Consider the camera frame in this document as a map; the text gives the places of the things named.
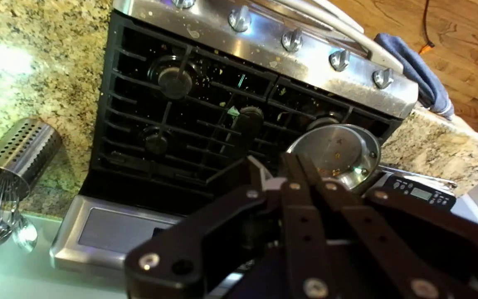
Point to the round black burner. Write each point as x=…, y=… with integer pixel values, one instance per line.
x=321, y=122
x=174, y=81
x=156, y=142

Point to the steel pan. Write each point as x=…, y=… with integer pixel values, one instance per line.
x=334, y=151

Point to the perforated steel utensil holder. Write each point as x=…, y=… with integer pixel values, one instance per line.
x=23, y=153

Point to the steel gas stove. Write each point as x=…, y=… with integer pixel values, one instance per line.
x=222, y=95

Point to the oval black burner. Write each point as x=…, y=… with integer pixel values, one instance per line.
x=246, y=124

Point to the blue towel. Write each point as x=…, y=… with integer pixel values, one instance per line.
x=419, y=70

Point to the black stove grate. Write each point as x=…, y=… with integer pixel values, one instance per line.
x=305, y=108
x=172, y=116

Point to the steel spoon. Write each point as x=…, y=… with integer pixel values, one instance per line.
x=25, y=234

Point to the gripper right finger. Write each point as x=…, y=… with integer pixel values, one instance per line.
x=388, y=245

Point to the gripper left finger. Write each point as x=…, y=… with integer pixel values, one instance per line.
x=189, y=232

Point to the silver stove knob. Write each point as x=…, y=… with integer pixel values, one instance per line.
x=383, y=78
x=183, y=2
x=239, y=19
x=292, y=40
x=339, y=60

